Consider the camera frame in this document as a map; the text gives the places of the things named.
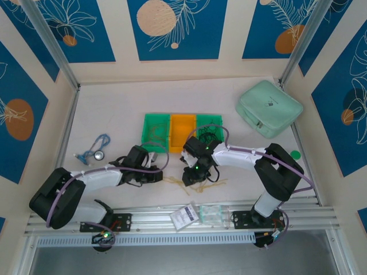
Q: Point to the green plastic bin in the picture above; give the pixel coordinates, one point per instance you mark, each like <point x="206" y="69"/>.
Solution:
<point x="149" y="118"/>
<point x="219" y="120"/>

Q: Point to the clear plastic packet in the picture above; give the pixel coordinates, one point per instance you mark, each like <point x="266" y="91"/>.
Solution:
<point x="212" y="213"/>

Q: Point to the black base electronics module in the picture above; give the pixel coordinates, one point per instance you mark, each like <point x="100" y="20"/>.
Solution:
<point x="265" y="243"/>
<point x="104" y="242"/>

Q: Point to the round silver metal disc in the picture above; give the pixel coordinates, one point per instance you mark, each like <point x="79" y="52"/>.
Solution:
<point x="99" y="155"/>

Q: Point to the white label card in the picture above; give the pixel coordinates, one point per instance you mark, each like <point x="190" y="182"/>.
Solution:
<point x="182" y="217"/>

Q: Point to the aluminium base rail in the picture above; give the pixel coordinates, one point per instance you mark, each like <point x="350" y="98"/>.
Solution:
<point x="155" y="223"/>

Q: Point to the aluminium corner post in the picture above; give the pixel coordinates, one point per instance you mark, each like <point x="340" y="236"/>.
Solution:
<point x="51" y="43"/>
<point x="304" y="43"/>

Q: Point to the green and white round cap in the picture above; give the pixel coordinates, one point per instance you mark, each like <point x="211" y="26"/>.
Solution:
<point x="295" y="155"/>

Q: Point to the blue floral wall poster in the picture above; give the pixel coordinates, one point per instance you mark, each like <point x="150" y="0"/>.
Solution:
<point x="200" y="43"/>
<point x="363" y="217"/>
<point x="329" y="129"/>
<point x="28" y="86"/>
<point x="94" y="43"/>
<point x="258" y="34"/>
<point x="40" y="48"/>
<point x="2" y="224"/>
<point x="327" y="37"/>

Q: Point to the mint green zipper pouch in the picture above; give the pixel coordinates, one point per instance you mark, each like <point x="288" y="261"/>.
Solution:
<point x="266" y="109"/>

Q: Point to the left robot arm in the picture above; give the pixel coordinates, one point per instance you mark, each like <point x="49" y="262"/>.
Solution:
<point x="97" y="179"/>

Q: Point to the aluminium table side rail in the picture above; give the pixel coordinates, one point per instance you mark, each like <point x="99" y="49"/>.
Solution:
<point x="298" y="140"/>
<point x="69" y="126"/>

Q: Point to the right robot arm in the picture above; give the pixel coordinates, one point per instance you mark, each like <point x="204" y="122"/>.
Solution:
<point x="235" y="156"/>

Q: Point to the orange plastic bin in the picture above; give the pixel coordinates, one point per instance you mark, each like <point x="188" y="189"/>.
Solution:
<point x="177" y="129"/>

